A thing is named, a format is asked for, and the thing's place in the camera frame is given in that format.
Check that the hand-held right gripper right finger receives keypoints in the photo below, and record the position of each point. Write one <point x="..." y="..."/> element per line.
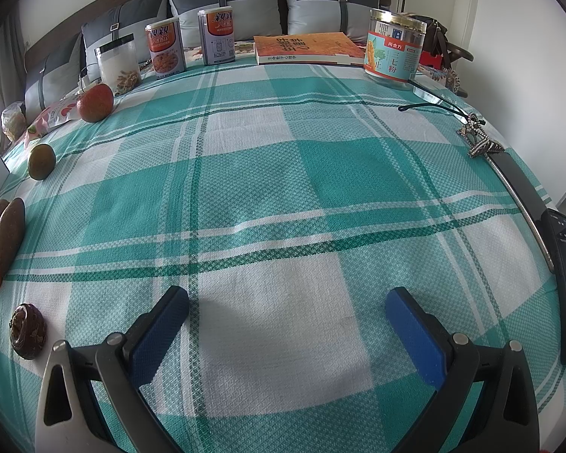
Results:
<point x="415" y="339"/>

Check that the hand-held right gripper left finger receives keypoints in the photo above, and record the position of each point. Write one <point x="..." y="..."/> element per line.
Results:
<point x="160" y="335"/>

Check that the brown sweet potato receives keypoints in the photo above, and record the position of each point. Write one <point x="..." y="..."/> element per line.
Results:
<point x="10" y="236"/>

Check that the teal and white plaid blanket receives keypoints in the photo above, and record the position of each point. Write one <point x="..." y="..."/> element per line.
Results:
<point x="283" y="174"/>

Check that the green round fruit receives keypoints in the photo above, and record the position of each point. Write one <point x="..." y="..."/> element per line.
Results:
<point x="41" y="162"/>

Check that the silver metal hair clip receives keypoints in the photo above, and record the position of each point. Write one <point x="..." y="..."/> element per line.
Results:
<point x="476" y="137"/>

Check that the black eyeglasses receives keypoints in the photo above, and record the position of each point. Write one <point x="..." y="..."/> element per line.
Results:
<point x="429" y="105"/>

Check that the red round fruit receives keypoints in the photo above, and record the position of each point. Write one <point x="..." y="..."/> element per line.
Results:
<point x="95" y="103"/>

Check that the pink snack packet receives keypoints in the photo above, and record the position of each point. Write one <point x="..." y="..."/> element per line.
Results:
<point x="56" y="115"/>

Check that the clear plastic bag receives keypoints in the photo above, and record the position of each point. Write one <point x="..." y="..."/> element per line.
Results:
<point x="13" y="120"/>

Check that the clear jar with black lid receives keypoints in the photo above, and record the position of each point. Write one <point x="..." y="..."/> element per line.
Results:
<point x="115" y="63"/>

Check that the red box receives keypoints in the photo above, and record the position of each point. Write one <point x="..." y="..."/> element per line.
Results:
<point x="429" y="60"/>

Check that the grey two-tone pillow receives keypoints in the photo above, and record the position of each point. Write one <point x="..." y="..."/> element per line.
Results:
<point x="52" y="75"/>
<point x="320" y="4"/>
<point x="245" y="4"/>
<point x="132" y="19"/>

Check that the orange label can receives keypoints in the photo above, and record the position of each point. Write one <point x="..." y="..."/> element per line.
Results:
<point x="217" y="37"/>
<point x="165" y="49"/>

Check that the large clear jar teal label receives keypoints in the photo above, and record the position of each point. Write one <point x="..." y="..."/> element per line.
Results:
<point x="394" y="52"/>

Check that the dark handbag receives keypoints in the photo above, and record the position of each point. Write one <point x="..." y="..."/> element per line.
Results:
<point x="436" y="33"/>

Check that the orange book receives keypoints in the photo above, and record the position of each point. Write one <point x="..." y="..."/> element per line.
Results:
<point x="311" y="47"/>

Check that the grey curtain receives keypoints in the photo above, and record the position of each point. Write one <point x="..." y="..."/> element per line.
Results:
<point x="2" y="66"/>

